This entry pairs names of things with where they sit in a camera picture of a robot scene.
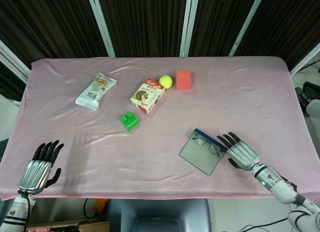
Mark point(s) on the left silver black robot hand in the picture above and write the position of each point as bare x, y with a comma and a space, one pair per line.
33, 175

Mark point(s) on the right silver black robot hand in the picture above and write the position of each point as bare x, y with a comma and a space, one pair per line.
242, 153

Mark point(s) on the blue glasses case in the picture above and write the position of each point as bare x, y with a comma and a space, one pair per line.
200, 160

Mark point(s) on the pink tablecloth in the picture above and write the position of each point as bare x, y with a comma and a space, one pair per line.
160, 154

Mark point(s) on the yellow tennis ball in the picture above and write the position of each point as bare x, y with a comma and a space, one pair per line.
166, 81

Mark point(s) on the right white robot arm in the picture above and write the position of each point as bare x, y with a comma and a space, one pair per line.
282, 189

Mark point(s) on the cookie box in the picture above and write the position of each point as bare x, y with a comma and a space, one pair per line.
147, 97

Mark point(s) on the white frame post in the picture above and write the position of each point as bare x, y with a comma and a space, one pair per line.
306, 58
246, 24
188, 24
101, 24
13, 60

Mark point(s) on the black equipment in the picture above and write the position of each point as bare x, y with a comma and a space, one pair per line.
310, 89

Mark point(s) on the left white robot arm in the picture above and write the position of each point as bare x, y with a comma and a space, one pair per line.
15, 212

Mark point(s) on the green toy brick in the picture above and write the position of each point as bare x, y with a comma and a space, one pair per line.
130, 123

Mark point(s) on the orange object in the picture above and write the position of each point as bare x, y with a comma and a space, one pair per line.
100, 205

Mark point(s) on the cardboard box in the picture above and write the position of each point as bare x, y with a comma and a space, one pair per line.
62, 225

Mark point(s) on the red foam cube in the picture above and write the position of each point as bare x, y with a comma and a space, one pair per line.
183, 80

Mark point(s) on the grey rounded object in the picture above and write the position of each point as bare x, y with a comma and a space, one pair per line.
313, 108

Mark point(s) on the white snack bag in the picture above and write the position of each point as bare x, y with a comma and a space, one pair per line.
96, 92

